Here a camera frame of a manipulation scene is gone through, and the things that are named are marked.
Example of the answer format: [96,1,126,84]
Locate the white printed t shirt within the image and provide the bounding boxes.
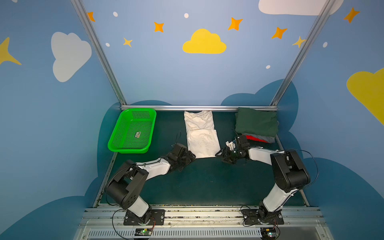
[184,111,221,159]

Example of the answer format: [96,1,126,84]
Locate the green plastic perforated basket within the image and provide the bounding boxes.
[108,109,157,154]

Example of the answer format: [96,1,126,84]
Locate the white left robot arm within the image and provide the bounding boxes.
[105,143,196,224]

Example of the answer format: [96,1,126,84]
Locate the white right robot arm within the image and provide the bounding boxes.
[215,135,313,224]

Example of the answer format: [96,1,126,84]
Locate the folded red t shirt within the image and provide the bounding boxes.
[246,135,269,143]

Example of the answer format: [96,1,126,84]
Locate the folded dark green t shirt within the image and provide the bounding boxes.
[235,108,279,137]

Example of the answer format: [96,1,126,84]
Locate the right green circuit board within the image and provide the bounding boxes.
[261,228,277,240]

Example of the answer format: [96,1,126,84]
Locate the green circuit board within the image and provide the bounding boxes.
[135,229,153,237]
[261,228,277,240]

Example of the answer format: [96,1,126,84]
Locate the left green circuit board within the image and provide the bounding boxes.
[135,229,153,237]

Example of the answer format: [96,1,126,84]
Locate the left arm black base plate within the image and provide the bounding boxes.
[123,208,165,226]

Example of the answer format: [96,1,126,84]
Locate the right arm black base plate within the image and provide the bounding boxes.
[241,208,284,226]

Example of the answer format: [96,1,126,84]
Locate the horizontal aluminium frame rail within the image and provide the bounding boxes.
[121,105,278,112]

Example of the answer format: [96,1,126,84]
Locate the left side aluminium table rail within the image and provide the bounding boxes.
[92,153,118,208]

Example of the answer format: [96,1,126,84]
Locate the aluminium table rail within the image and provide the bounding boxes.
[92,153,118,208]
[276,135,310,207]

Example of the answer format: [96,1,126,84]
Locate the right side aluminium table rail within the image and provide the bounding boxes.
[276,135,310,207]

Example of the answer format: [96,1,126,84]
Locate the aluminium front mounting rail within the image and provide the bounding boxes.
[74,205,334,240]

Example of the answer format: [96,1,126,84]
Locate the right aluminium frame post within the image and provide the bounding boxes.
[270,0,336,109]

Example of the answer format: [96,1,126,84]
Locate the aluminium frame post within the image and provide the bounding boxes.
[270,0,336,109]
[71,0,127,106]

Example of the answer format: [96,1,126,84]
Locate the left aluminium frame post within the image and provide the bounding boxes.
[71,0,127,106]

